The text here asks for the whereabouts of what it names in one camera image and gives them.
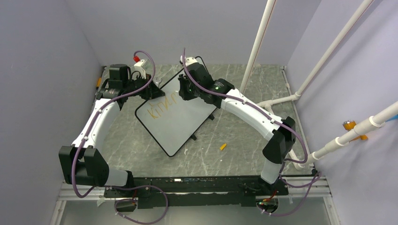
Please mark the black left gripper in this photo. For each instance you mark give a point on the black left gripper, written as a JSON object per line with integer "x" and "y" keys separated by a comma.
{"x": 152, "y": 91}

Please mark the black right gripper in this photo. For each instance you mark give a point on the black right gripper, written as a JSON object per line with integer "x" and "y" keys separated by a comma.
{"x": 183, "y": 80}

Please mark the black framed whiteboard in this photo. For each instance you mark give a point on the black framed whiteboard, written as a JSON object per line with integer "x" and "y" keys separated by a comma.
{"x": 170, "y": 120}

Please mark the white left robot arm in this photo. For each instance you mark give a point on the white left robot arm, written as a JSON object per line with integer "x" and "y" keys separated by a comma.
{"x": 82, "y": 162}

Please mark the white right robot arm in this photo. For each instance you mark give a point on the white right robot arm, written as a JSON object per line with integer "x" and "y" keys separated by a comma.
{"x": 196, "y": 82}

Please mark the silver open-end wrench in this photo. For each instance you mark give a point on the silver open-end wrench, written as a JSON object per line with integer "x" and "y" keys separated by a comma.
{"x": 157, "y": 81}

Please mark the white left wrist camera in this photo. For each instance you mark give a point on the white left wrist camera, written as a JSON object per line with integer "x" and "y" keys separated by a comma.
{"x": 140, "y": 67}

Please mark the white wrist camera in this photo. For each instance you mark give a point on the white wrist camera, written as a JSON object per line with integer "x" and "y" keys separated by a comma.
{"x": 188, "y": 60}
{"x": 140, "y": 67}

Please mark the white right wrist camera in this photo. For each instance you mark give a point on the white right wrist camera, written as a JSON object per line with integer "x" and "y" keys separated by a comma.
{"x": 188, "y": 60}

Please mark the yellow handled tool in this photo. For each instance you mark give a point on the yellow handled tool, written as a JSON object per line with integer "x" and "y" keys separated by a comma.
{"x": 98, "y": 83}

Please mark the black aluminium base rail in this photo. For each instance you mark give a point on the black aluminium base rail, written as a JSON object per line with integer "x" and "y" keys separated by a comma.
{"x": 212, "y": 190}

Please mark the white pvc pipe frame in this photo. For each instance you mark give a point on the white pvc pipe frame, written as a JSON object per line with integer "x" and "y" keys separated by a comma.
{"x": 370, "y": 124}

